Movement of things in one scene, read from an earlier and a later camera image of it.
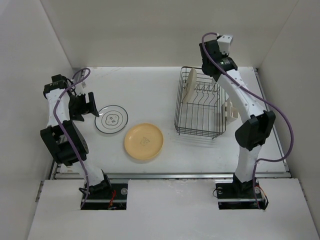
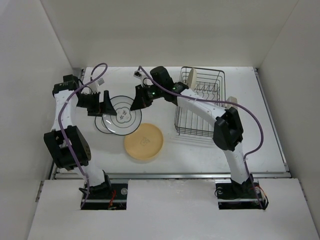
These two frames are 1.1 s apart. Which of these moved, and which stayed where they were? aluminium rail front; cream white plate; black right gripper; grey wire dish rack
Moved: black right gripper
Stayed: grey wire dish rack; cream white plate; aluminium rail front
